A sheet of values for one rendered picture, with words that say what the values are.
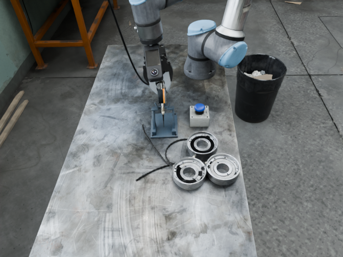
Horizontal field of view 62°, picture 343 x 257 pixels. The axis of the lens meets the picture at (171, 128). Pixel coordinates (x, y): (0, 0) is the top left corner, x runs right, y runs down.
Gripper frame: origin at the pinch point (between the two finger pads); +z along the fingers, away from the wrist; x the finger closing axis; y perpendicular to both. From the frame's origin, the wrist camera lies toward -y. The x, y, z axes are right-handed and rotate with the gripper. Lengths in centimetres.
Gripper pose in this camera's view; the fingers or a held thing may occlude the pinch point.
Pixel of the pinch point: (162, 91)
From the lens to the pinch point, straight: 99.4
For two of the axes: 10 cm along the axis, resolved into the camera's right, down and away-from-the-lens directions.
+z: 1.4, 7.0, 7.0
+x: -9.9, 1.6, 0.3
